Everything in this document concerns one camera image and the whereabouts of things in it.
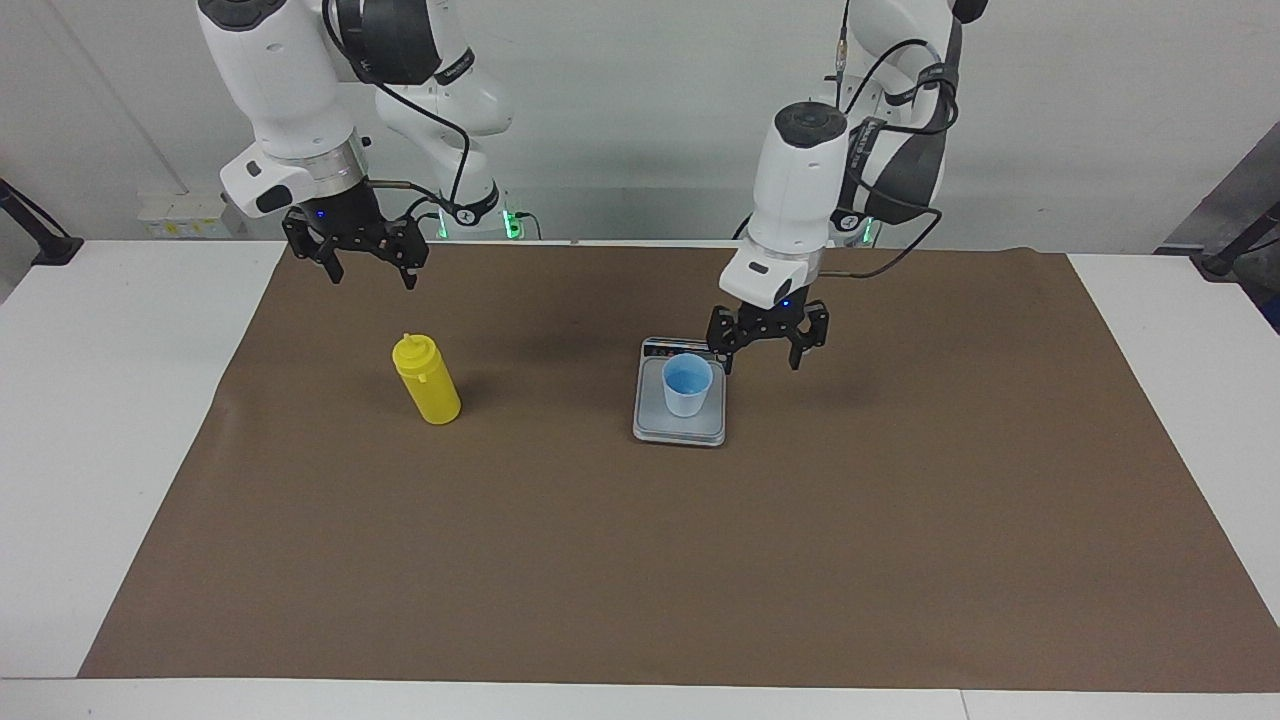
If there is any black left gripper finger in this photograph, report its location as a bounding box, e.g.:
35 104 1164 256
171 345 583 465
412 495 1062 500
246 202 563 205
707 305 747 376
786 300 831 373

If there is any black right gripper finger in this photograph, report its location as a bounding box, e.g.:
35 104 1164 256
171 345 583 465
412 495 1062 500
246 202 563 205
282 212 347 286
384 216 432 293

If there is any light blue plastic cup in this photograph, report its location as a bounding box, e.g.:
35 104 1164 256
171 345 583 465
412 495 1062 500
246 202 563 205
662 352 715 419

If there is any yellow squeeze bottle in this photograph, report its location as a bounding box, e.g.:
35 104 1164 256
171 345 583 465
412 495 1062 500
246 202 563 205
391 333 463 427

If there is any silver digital kitchen scale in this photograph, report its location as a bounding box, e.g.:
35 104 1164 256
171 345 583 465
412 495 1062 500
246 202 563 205
631 337 728 448

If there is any brown table mat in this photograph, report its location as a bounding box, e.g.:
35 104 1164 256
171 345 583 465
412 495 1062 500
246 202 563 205
78 242 1280 694

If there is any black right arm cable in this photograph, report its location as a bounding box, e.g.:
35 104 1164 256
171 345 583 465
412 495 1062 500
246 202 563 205
322 0 473 226

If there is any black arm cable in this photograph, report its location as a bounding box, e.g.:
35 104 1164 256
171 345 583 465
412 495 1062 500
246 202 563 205
820 0 966 281
322 0 473 226

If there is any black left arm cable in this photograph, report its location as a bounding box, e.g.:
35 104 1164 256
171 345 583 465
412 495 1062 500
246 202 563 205
820 0 966 281

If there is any black camera stand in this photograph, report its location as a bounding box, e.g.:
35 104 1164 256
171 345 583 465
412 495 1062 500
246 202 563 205
0 178 85 267
1188 200 1280 280

